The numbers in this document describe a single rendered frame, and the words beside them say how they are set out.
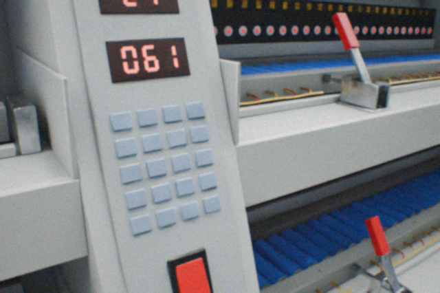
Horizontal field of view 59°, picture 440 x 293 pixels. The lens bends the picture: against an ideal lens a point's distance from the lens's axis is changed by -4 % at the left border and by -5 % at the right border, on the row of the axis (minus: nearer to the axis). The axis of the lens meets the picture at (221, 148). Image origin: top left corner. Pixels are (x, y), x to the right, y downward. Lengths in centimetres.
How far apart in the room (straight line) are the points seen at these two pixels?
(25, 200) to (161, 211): 7
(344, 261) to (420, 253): 12
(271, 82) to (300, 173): 10
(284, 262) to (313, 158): 15
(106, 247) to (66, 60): 10
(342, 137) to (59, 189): 20
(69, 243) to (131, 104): 8
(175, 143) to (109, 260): 7
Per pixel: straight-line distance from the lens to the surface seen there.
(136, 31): 22
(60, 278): 36
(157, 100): 22
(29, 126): 25
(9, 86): 41
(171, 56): 23
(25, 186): 21
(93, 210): 21
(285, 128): 29
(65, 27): 22
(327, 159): 31
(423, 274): 48
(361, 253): 44
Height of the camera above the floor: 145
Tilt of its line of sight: 3 degrees down
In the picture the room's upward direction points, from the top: 10 degrees counter-clockwise
